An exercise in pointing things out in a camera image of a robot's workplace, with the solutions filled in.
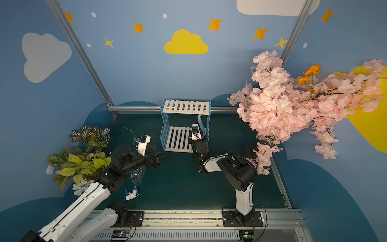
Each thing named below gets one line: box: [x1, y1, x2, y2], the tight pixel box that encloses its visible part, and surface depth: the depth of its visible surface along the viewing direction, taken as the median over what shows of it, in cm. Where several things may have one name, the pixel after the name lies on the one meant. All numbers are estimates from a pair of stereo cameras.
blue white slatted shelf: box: [159, 99, 212, 153], surface depth 93 cm
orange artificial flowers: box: [297, 64, 321, 93], surface depth 66 cm
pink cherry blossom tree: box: [226, 50, 385, 176], surface depth 58 cm
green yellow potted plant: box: [45, 125, 112, 196], surface depth 71 cm
